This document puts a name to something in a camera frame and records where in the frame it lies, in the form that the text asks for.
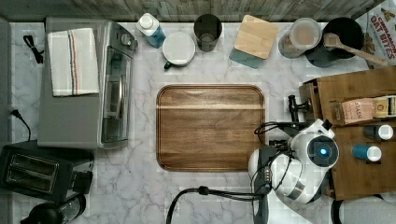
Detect black metal drawer handle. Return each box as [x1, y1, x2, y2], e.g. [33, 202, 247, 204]
[288, 95, 312, 122]

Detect wooden drawer box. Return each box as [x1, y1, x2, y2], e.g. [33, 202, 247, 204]
[300, 66, 396, 201]

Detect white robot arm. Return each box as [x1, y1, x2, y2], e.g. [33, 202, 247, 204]
[247, 119, 339, 224]

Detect wooden cutting board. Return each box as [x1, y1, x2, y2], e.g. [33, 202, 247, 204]
[156, 84, 265, 172]

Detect white and green mug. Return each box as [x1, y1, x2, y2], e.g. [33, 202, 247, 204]
[163, 32, 195, 70]

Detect dark grey cup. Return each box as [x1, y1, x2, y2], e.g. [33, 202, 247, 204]
[193, 14, 222, 52]

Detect teal canister with wooden lid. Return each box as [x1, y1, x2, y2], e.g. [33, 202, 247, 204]
[229, 15, 279, 68]

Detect silver toaster oven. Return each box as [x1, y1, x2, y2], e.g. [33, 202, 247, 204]
[37, 17, 137, 149]

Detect blue bottle with white cap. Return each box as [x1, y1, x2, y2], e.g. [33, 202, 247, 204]
[136, 13, 166, 49]

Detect glass jar with cereal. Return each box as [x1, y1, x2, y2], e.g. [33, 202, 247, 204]
[278, 18, 321, 59]

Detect striped white folded towel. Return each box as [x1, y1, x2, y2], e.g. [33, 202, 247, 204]
[47, 28, 99, 97]

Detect wooden spoon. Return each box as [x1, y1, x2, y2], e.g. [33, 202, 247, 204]
[323, 33, 389, 66]

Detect black two-slot toaster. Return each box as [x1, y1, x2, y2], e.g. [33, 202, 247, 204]
[1, 141, 94, 203]

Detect black kettle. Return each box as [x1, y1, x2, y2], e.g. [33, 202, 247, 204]
[21, 194, 86, 224]

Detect black utensil holder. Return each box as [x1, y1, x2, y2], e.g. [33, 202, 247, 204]
[305, 17, 364, 68]

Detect black paper towel stand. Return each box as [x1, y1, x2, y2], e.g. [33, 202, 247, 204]
[331, 201, 343, 224]

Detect blue spice shaker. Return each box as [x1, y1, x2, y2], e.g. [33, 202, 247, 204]
[352, 145, 382, 161]

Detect grey spice shaker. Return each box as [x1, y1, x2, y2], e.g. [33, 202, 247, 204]
[363, 124, 394, 141]

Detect cinnamon oat bites cereal box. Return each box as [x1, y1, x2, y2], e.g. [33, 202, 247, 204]
[356, 0, 396, 65]

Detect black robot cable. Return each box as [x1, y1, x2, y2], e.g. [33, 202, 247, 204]
[165, 185, 265, 224]

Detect black power cord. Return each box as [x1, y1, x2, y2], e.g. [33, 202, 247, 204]
[9, 108, 33, 143]

